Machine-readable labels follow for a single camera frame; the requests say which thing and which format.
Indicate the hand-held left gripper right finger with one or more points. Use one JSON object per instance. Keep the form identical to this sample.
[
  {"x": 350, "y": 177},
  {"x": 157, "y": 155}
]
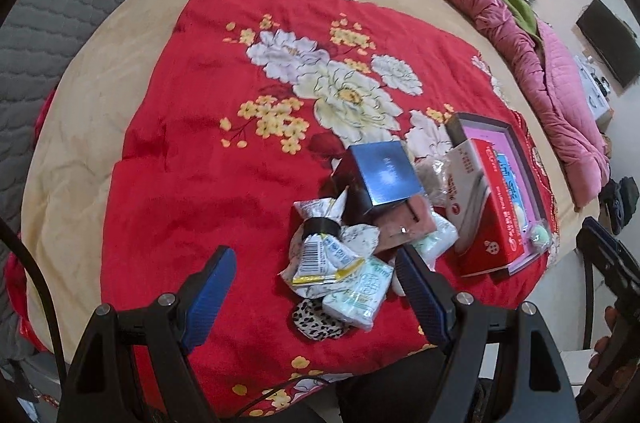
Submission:
[{"x": 420, "y": 298}]

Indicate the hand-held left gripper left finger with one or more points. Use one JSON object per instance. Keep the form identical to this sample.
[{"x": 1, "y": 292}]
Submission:
[{"x": 210, "y": 298}]

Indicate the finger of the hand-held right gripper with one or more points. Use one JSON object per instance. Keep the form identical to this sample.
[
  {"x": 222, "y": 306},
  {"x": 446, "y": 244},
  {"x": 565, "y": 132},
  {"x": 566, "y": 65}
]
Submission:
[{"x": 597, "y": 235}]

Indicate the green white tissue packet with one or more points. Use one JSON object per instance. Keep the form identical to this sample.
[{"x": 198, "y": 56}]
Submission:
[{"x": 360, "y": 298}]

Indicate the plain white tissue packet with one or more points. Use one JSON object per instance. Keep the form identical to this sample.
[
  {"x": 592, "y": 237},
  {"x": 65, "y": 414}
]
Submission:
[{"x": 440, "y": 235}]

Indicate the pink wallet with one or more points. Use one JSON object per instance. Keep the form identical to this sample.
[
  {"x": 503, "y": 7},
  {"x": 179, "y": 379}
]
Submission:
[{"x": 400, "y": 220}]

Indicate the red tissue pack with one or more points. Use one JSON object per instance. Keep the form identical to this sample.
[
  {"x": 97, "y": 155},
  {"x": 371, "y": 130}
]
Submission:
[{"x": 500, "y": 228}]

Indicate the leopard print scrunchie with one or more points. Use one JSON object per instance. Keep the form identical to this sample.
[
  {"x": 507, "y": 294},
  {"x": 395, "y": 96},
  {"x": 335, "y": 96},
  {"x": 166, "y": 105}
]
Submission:
[{"x": 320, "y": 323}]

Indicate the white yellow snack packet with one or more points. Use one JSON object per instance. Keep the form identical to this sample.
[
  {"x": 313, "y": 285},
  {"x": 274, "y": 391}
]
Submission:
[{"x": 325, "y": 255}]

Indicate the dark grey box tray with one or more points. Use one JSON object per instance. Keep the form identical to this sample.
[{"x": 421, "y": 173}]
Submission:
[{"x": 525, "y": 158}]

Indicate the clear plastic bag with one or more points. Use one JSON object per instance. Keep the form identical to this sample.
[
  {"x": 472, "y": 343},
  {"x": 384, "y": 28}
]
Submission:
[{"x": 432, "y": 180}]

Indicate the dark blue box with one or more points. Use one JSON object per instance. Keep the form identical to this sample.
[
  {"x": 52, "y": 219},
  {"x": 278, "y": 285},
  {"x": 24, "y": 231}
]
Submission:
[{"x": 380, "y": 173}]

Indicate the white floral cloth bundle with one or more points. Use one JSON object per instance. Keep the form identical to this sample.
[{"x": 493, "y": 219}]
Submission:
[{"x": 312, "y": 210}]

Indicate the person's right hand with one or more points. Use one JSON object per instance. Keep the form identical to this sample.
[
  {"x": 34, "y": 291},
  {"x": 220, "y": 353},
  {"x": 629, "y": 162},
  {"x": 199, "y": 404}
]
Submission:
[{"x": 600, "y": 350}]

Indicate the dark bag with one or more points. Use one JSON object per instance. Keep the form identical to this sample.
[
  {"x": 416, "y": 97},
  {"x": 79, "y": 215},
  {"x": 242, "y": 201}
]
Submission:
[{"x": 622, "y": 203}]

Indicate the white dresser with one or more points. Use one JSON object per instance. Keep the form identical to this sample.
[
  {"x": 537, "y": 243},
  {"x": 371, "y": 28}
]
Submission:
[{"x": 595, "y": 93}]

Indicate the pink and blue book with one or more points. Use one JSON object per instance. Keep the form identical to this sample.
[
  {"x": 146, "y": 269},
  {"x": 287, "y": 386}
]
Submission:
[{"x": 490, "y": 138}]

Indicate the red floral blanket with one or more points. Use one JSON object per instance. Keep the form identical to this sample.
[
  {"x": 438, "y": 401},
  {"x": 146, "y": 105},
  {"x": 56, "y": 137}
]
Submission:
[{"x": 200, "y": 153}]

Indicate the pink quilt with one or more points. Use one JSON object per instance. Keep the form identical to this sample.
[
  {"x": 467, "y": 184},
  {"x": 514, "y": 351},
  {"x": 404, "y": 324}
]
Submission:
[{"x": 550, "y": 68}]

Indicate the green cloth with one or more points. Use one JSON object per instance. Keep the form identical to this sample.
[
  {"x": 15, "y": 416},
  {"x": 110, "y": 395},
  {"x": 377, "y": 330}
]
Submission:
[{"x": 517, "y": 10}]

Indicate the grey quilted headboard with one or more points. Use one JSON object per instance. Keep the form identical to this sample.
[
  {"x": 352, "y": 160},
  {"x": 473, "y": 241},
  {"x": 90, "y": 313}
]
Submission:
[{"x": 75, "y": 3}]

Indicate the black wall television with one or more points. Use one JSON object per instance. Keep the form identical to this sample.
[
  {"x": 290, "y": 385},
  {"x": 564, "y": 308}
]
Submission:
[{"x": 612, "y": 43}]

